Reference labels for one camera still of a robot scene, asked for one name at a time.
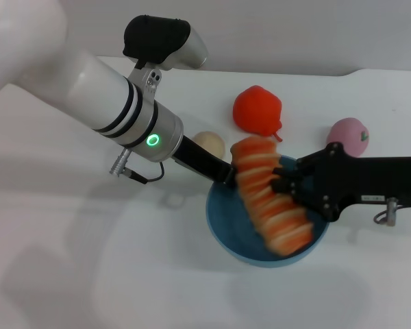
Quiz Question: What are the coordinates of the blue bowl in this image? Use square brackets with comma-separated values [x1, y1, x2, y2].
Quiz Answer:
[205, 154, 331, 269]

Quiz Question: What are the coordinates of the orange striped bread loaf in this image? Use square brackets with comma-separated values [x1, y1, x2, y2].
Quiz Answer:
[229, 134, 314, 256]

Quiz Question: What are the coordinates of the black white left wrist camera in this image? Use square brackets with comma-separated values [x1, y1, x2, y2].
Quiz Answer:
[122, 14, 210, 103]

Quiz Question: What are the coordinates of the red toy pepper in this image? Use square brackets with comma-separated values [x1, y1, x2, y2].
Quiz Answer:
[232, 85, 284, 143]

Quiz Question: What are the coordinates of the pink toy peach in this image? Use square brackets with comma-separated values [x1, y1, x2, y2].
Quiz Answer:
[325, 117, 370, 158]

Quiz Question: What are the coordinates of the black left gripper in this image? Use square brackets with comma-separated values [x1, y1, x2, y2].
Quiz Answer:
[171, 135, 240, 190]

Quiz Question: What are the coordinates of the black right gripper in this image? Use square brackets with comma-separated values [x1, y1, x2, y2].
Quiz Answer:
[269, 141, 411, 223]

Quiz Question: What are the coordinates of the beige round bun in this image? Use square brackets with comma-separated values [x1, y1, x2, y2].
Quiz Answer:
[191, 131, 225, 159]

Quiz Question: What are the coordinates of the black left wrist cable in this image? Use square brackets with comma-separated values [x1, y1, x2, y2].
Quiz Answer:
[109, 149, 166, 185]

